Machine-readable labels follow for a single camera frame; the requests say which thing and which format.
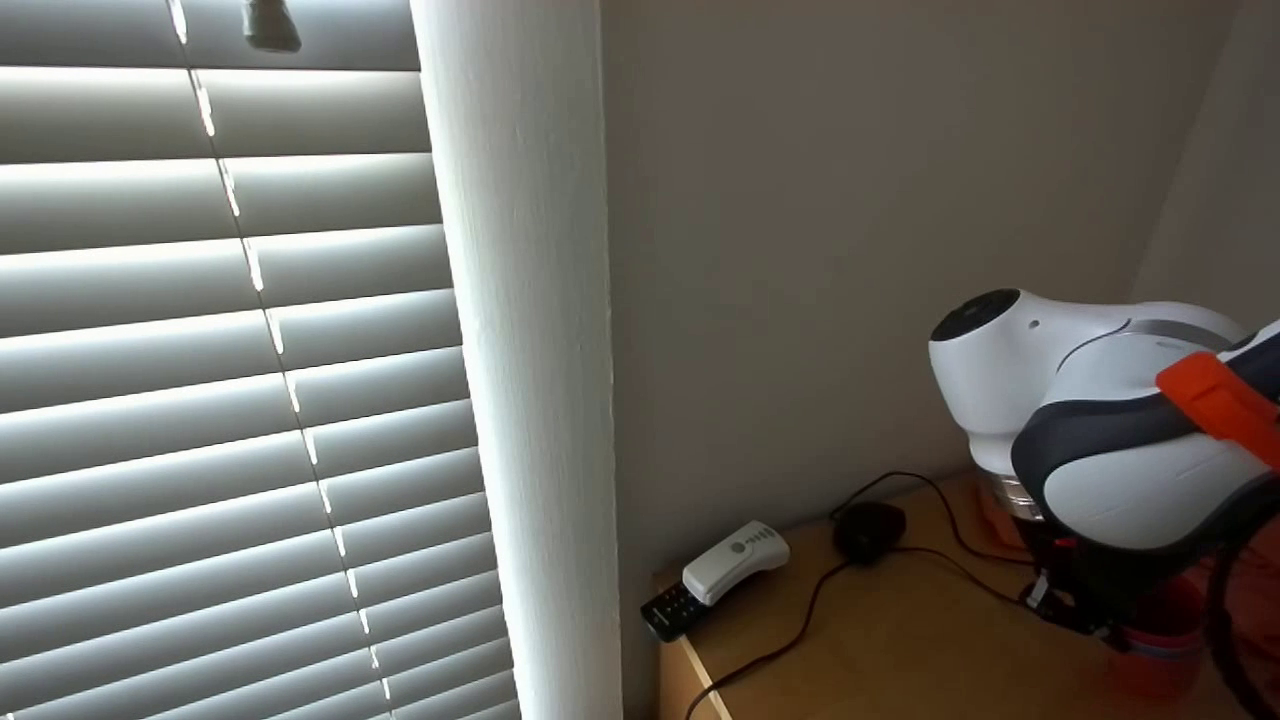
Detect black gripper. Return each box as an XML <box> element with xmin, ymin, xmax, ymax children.
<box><xmin>1020</xmin><ymin>523</ymin><xmax>1163</xmax><ymax>638</ymax></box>

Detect orange plastic cup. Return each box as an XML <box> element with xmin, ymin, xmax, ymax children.
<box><xmin>1104</xmin><ymin>577</ymin><xmax>1204</xmax><ymax>704</ymax></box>

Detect light wooden dresser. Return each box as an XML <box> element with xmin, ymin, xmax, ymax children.
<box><xmin>653</xmin><ymin>476</ymin><xmax>1280</xmax><ymax>720</ymax></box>

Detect black computer mouse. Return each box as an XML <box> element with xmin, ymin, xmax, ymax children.
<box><xmin>834</xmin><ymin>497</ymin><xmax>911</xmax><ymax>565</ymax></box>

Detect white remote device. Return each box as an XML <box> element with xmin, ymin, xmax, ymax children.
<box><xmin>679</xmin><ymin>517</ymin><xmax>791</xmax><ymax>610</ymax></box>

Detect black flat device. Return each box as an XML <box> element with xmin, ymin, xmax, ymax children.
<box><xmin>635</xmin><ymin>580</ymin><xmax>712</xmax><ymax>645</ymax></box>

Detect white window blinds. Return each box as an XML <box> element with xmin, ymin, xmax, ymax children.
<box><xmin>0</xmin><ymin>0</ymin><xmax>526</xmax><ymax>720</ymax></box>

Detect dark blind tilt knob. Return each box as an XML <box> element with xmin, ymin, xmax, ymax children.
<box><xmin>240</xmin><ymin>0</ymin><xmax>306</xmax><ymax>55</ymax></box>

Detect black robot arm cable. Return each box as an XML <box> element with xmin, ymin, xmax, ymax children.
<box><xmin>1202</xmin><ymin>523</ymin><xmax>1280</xmax><ymax>720</ymax></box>

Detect black mouse cable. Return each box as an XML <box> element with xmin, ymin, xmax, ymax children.
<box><xmin>679</xmin><ymin>467</ymin><xmax>1058</xmax><ymax>720</ymax></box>

